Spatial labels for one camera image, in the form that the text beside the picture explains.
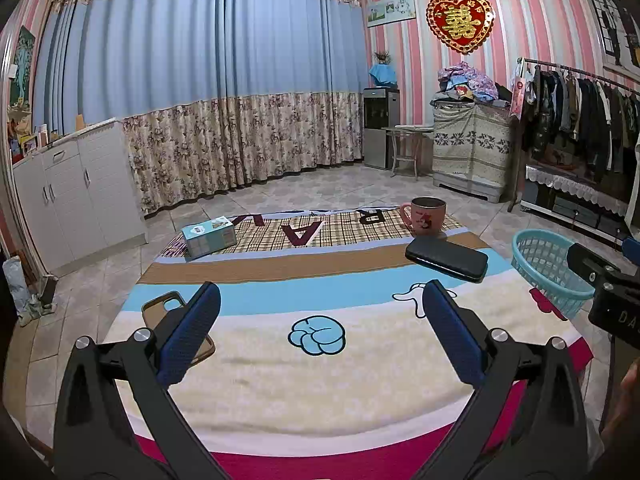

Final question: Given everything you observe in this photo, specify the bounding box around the white lace cloth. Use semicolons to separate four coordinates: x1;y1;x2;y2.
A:
525;164;631;206

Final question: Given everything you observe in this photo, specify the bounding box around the low dark cabinet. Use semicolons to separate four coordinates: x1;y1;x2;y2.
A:
520;162;636;246

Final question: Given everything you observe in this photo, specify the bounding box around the cloth covered cabinet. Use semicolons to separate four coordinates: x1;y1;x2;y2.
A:
431;102;516;203

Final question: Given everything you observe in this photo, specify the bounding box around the white plastic bag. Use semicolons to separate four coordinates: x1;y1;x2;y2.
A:
2;255;33;326

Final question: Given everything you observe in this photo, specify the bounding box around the person's right forearm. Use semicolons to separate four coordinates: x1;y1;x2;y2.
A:
597;360;640;466

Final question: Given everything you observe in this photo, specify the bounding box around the black textured case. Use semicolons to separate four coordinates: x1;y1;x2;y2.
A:
404;236;490;282

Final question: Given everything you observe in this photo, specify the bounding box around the pink cartoon mug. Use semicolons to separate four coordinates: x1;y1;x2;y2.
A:
398;196;447;237

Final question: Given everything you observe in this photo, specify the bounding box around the striped cartoon printed blanket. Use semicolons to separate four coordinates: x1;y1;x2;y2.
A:
100;206;596;480

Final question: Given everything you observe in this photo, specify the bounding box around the small metal stool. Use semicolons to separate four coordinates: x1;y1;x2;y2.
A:
382;125;435;180

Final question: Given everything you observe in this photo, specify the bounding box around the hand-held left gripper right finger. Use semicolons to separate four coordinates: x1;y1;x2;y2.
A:
421;280;588;480

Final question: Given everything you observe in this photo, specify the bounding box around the teal tissue box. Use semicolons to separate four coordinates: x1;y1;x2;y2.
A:
180;214;238;261

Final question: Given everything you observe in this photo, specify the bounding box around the blue covered water bottle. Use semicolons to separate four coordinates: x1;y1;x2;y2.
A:
369;63;397;88

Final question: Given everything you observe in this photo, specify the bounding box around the light blue plastic basket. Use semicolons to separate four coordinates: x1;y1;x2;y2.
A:
511;229;598;318

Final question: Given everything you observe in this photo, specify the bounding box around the framed wall poster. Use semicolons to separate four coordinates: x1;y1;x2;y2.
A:
585;0;640;78

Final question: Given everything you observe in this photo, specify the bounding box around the pile of folded clothes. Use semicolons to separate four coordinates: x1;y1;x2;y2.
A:
434;61;511;107

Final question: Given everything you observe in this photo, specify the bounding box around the green wall poster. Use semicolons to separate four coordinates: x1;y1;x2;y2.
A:
11;26;37;111

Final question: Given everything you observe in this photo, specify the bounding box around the grey water dispenser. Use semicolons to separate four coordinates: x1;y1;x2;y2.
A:
362;87;401;170

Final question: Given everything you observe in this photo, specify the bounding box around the brown phone case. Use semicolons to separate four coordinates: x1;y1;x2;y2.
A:
141;290;216;366

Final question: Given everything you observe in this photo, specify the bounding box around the pink hanging bag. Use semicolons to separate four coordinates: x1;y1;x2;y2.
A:
509;62;536;121

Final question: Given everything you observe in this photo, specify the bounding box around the row of hanging clothes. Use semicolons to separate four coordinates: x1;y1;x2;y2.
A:
522;67;640;176

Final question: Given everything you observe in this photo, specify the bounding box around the blue floral curtain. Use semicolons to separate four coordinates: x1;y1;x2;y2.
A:
32;0;366;216

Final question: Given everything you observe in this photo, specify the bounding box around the red heart wall decoration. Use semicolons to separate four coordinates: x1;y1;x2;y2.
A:
426;0;495;55

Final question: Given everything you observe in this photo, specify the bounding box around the metal clothes rack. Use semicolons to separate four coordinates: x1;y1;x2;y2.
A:
507;57;640;213

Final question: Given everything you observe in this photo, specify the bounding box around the wall clock picture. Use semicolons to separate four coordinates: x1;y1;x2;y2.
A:
366;0;417;28

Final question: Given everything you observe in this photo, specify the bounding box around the white cabinet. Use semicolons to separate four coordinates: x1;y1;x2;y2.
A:
11;119;148;276

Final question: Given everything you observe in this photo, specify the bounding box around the white hanging garment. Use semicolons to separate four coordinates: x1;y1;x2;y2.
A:
624;140;640;233

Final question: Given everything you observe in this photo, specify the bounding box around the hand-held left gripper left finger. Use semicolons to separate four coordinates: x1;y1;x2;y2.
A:
52;281;222;480

